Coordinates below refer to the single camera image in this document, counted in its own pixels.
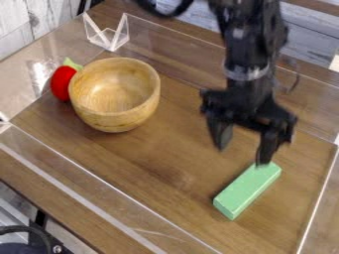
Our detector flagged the black cable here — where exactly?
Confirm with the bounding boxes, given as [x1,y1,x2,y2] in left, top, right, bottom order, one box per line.
[0,224,55,254]

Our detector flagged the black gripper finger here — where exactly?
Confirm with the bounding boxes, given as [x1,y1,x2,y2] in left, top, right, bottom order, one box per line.
[255,129,286,166]
[207,116,234,151]

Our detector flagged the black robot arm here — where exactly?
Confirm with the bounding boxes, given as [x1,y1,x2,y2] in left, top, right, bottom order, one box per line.
[200,0,298,166]

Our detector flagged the clear acrylic corner bracket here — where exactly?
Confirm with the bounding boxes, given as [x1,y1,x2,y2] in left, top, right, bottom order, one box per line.
[83,13,129,52]

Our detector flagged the black table clamp mount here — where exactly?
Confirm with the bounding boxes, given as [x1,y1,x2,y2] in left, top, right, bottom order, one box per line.
[28,221,75,254]

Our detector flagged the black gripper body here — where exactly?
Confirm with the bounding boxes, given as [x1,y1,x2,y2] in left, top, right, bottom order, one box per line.
[200,77,296,143]

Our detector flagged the green rectangular block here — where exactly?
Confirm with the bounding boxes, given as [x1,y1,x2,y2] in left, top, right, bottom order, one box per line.
[213,163,282,220]

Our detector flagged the brown wooden bowl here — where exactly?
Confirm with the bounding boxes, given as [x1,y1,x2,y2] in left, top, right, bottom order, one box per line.
[69,58,160,133]

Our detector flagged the clear acrylic tray wall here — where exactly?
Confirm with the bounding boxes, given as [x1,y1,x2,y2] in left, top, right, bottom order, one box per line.
[0,16,339,254]

